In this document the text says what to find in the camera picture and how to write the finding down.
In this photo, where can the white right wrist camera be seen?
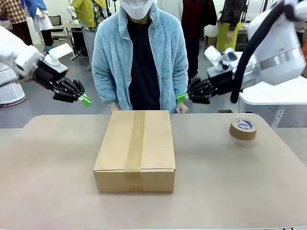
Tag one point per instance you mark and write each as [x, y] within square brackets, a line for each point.
[227, 57]

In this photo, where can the person in yellow-green jacket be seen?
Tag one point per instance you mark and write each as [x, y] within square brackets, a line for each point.
[86, 14]

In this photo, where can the person's left hand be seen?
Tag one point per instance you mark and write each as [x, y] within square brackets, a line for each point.
[182, 109]

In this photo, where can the person's right forearm blue sleeve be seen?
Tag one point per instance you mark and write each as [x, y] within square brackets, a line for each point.
[103, 88]

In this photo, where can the brown tape strip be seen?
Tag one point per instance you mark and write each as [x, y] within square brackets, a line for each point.
[135, 143]

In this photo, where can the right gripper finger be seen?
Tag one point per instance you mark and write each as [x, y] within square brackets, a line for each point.
[201, 86]
[200, 97]

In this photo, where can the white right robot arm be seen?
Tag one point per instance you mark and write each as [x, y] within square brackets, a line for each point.
[275, 48]

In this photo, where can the small background cardboard box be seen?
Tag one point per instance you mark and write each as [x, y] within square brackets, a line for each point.
[210, 42]

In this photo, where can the large white table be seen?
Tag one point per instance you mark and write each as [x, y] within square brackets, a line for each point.
[275, 94]

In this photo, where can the white air purifier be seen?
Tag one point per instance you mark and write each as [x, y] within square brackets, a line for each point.
[9, 91]

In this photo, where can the person in plaid shirt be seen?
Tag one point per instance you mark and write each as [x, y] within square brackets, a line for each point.
[16, 14]

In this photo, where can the brown packing tape roll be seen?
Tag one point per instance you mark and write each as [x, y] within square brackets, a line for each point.
[242, 135]

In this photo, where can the white face mask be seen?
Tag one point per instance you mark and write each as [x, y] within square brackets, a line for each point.
[136, 9]

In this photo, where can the person's right hand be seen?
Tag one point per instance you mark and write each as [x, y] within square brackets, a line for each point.
[114, 107]

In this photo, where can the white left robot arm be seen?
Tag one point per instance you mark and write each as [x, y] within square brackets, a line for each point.
[16, 55]

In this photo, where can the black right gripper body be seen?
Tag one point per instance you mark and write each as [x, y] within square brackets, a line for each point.
[223, 81]

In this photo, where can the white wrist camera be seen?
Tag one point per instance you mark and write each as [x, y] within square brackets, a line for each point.
[227, 57]
[57, 51]

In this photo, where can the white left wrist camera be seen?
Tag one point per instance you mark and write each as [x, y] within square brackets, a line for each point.
[57, 51]

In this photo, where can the person in blue fleece jacket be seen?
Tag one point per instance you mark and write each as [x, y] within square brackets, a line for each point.
[108, 60]

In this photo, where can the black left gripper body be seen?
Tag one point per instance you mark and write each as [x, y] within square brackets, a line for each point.
[48, 74]

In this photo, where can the person in dark red jacket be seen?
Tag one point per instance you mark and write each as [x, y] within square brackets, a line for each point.
[194, 24]

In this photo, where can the person's left forearm blue sleeve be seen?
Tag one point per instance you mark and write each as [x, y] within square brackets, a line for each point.
[178, 81]

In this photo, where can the person in yellow apron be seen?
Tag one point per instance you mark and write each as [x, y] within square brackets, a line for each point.
[230, 19]

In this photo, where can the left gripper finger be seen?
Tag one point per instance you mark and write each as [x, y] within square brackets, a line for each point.
[73, 86]
[64, 95]

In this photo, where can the brown cardboard box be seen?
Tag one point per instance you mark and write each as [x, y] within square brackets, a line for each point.
[115, 143]

